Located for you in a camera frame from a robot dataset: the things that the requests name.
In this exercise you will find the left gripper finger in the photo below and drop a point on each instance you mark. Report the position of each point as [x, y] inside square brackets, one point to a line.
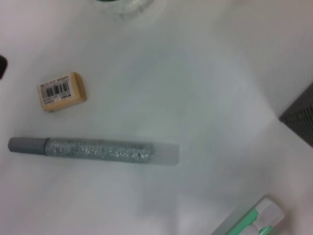
[2, 67]

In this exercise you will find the clear water bottle green label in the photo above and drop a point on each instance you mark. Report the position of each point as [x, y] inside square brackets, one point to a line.
[122, 6]

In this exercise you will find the black mesh pen holder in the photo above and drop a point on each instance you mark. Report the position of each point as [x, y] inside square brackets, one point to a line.
[300, 117]

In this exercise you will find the green utility knife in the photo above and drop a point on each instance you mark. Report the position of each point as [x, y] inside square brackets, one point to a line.
[254, 218]

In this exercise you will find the silver glitter pen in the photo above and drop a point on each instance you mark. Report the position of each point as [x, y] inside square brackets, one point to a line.
[97, 150]

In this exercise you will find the beige eraser with barcode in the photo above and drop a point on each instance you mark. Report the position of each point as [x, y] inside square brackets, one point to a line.
[61, 94]

